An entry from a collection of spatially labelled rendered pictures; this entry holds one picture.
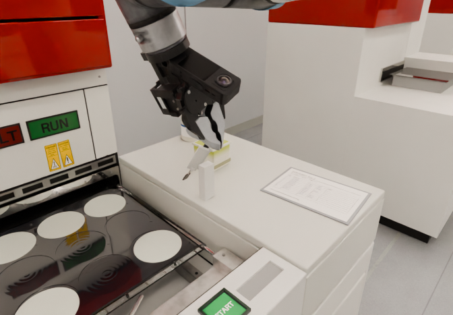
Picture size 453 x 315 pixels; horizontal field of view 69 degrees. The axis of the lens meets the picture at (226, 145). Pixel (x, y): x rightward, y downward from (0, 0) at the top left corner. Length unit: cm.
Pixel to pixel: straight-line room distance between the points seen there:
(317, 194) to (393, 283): 135
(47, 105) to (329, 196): 69
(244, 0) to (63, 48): 47
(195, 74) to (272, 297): 36
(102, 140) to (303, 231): 58
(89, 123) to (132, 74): 180
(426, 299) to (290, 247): 149
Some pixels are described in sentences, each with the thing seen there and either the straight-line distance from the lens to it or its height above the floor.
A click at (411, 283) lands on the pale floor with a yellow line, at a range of 213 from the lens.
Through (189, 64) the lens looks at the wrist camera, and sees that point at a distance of 52.
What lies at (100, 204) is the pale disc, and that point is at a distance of 91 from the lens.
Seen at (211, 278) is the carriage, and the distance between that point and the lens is 70.
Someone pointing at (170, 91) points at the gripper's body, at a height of 124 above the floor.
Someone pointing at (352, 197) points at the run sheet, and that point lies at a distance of 81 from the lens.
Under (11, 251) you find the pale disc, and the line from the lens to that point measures 85.
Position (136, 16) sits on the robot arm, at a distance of 51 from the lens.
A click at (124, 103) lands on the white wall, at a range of 272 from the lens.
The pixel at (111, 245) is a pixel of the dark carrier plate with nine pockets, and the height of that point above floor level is 90.
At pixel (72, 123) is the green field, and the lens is 91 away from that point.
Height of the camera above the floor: 138
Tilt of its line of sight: 24 degrees down
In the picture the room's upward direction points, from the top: straight up
